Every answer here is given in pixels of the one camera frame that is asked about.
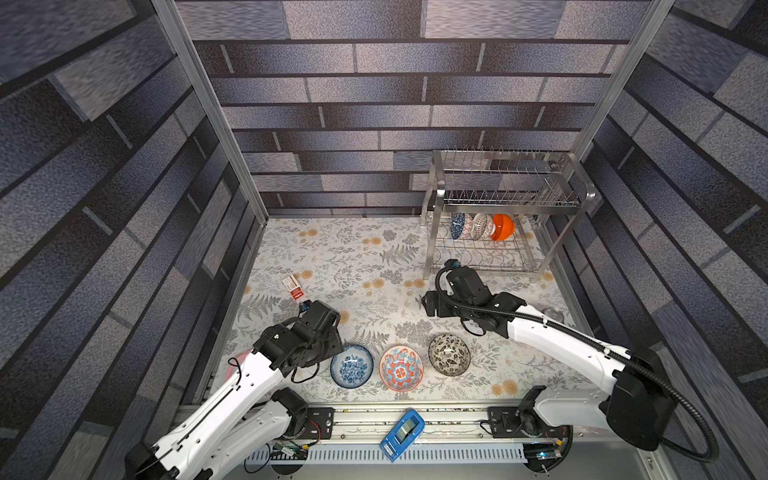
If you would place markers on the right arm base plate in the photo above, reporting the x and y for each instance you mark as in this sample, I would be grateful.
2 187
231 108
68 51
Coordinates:
512 422

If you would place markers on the red soda can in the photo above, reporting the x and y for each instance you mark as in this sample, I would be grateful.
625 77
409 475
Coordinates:
554 314

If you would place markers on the blue floral rim bowl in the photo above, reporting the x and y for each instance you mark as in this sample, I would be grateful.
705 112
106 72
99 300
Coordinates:
352 368

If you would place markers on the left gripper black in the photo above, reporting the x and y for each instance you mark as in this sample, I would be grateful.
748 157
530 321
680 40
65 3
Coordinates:
337 345

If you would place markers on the aluminium rail frame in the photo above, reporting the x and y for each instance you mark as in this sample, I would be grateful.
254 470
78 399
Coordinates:
451 435

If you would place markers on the blue handheld meter device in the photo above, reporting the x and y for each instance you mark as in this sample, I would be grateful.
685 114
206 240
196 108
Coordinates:
404 433

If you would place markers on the blue dotted pattern bowl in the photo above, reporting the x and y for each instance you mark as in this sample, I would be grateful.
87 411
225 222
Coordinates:
461 226

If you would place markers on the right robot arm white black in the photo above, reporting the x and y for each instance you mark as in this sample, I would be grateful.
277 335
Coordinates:
626 398

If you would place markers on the red blue floral bowl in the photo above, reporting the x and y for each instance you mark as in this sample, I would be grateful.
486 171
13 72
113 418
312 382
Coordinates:
401 369

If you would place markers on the small red white box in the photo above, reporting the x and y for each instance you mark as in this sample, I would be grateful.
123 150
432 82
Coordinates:
293 287

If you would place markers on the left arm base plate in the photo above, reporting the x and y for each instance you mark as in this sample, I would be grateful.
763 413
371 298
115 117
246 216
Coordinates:
319 424

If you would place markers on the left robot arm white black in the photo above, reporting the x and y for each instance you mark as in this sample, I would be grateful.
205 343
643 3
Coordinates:
250 409

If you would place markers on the orange bowl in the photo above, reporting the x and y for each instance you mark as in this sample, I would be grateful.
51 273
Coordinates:
504 227

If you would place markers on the black white floral bowl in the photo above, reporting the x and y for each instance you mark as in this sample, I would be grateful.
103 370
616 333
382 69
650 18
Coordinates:
449 355

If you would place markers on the white lattice pattern bowl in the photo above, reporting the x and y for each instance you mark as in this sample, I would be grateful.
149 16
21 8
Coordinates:
483 227

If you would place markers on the floral table mat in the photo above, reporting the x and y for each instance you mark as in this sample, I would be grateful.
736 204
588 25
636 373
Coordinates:
371 271

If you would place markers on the steel two-tier dish rack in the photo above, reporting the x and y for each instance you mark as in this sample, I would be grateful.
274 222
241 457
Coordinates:
545 193

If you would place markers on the pink alarm clock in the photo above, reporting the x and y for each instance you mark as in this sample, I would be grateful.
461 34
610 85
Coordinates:
234 364

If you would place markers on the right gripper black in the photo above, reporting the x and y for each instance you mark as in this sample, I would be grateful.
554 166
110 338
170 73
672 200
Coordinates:
455 274

